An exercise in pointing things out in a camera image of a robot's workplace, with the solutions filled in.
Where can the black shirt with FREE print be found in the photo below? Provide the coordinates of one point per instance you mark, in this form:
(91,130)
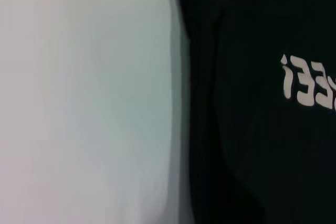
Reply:
(249,129)

